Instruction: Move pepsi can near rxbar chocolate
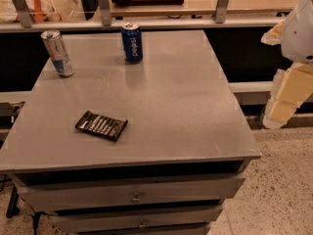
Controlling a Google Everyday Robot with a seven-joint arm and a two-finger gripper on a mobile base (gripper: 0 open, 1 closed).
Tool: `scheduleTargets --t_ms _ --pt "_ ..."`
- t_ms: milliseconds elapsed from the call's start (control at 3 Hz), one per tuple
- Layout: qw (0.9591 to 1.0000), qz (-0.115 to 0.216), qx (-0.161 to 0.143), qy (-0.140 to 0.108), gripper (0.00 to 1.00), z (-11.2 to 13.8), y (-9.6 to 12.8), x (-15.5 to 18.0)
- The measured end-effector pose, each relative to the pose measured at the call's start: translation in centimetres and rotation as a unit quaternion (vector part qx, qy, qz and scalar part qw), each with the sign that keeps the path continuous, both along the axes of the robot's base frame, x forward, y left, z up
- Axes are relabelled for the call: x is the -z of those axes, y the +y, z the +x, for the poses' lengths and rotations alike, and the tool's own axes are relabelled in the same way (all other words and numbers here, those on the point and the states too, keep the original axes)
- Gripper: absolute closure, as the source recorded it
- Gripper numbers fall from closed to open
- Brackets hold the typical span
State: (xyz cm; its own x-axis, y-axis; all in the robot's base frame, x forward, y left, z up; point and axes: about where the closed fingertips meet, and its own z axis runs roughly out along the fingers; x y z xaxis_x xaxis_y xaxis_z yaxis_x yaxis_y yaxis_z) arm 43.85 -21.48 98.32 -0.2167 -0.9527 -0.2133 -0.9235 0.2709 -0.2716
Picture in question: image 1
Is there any grey middle drawer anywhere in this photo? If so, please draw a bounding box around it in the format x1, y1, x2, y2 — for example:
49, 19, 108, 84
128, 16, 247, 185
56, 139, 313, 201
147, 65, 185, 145
53, 205, 223, 233

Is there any silver red bull can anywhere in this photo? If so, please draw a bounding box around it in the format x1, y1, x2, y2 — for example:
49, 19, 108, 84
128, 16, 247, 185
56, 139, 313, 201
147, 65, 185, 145
41, 29, 73, 77

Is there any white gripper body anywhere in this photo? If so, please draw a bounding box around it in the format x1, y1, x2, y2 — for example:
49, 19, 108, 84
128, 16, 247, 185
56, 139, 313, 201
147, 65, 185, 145
281, 0, 313, 64

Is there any grey top drawer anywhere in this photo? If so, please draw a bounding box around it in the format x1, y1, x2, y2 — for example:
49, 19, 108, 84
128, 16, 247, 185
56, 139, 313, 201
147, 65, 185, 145
18, 172, 246, 212

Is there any black rxbar chocolate wrapper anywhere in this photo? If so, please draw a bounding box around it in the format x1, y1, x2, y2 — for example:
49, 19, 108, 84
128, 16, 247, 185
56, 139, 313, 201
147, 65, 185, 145
75, 111, 128, 142

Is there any grey drawer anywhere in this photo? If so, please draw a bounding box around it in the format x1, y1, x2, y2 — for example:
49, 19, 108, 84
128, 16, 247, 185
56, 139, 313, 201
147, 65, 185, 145
18, 172, 246, 212
53, 205, 223, 233
77, 223, 210, 235

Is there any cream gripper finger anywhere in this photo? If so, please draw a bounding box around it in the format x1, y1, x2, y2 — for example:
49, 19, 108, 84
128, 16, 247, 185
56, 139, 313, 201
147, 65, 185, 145
261, 21, 284, 46
262, 63, 313, 129

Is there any grey bottom drawer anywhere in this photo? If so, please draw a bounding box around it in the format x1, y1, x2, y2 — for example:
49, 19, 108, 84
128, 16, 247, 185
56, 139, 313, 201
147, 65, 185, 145
77, 223, 210, 235

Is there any orange white plastic bag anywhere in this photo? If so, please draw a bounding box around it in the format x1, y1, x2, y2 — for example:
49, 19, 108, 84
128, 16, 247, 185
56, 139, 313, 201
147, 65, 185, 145
25, 0, 55, 23

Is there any blue pepsi can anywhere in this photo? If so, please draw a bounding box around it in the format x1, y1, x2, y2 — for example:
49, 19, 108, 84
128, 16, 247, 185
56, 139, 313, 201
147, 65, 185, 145
121, 23, 143, 63

